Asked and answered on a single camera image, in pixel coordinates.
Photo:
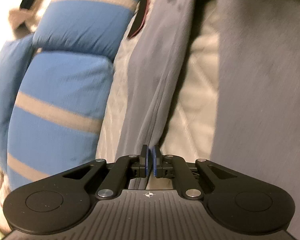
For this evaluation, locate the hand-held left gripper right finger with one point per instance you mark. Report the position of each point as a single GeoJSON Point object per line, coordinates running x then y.
{"type": "Point", "coordinates": [154, 160]}

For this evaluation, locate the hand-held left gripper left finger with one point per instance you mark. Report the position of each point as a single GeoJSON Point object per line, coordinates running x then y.
{"type": "Point", "coordinates": [145, 161]}

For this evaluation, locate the blue grey-striped pillow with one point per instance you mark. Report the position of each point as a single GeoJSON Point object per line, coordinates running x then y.
{"type": "Point", "coordinates": [60, 100]}
{"type": "Point", "coordinates": [90, 22]}

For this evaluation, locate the beige quilted comforter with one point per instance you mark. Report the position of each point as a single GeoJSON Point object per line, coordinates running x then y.
{"type": "Point", "coordinates": [0, 205]}

